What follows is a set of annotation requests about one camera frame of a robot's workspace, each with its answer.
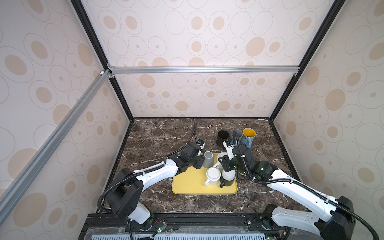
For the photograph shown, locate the small grey mug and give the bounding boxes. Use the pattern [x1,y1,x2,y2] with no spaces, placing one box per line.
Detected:
[202,151,214,169]

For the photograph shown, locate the blue butterfly mug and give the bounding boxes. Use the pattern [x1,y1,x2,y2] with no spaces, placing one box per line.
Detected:
[241,128,256,149]

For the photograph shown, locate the tall grey mug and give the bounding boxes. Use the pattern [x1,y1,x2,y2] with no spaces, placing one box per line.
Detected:
[230,129,243,143]

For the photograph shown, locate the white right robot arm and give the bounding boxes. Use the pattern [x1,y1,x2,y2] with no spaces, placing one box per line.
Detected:
[218,146,356,240]

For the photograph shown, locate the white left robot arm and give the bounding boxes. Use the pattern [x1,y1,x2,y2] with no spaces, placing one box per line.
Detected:
[97,140,205,225]

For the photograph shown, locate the white ribbed-bottom mug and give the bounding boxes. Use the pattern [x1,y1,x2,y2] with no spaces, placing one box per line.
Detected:
[213,152,228,171]

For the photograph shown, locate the black mug white bottom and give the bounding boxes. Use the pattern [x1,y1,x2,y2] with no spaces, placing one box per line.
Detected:
[220,170,236,188]

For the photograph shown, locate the yellow plastic tray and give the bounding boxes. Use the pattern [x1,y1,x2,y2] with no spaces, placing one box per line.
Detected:
[172,154,238,195]

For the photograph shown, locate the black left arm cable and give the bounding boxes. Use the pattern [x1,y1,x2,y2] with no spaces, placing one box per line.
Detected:
[97,122,198,214]

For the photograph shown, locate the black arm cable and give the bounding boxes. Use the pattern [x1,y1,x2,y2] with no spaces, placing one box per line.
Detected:
[97,122,198,214]
[232,131,380,240]

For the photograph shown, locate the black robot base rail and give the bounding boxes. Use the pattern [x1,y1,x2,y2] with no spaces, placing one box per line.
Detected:
[79,213,291,240]

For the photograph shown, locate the aluminium rail back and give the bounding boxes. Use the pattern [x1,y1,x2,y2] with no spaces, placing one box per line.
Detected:
[111,66,300,74]

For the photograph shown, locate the aluminium rail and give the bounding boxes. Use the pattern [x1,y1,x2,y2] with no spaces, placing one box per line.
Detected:
[111,66,300,74]
[1,69,111,224]

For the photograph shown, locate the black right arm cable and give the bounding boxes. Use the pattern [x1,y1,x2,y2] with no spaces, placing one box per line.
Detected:
[232,131,380,240]

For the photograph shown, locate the black corner frame post right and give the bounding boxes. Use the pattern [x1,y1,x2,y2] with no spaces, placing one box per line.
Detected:
[269,0,347,121]

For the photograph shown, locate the black corner frame post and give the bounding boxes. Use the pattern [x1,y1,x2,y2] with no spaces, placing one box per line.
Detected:
[70,0,135,122]
[269,0,347,121]

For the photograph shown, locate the aluminium rail left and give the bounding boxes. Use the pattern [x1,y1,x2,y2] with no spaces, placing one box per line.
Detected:
[1,69,111,224]

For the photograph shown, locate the black corner frame post left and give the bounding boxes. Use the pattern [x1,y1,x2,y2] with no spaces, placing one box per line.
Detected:
[70,0,135,122]

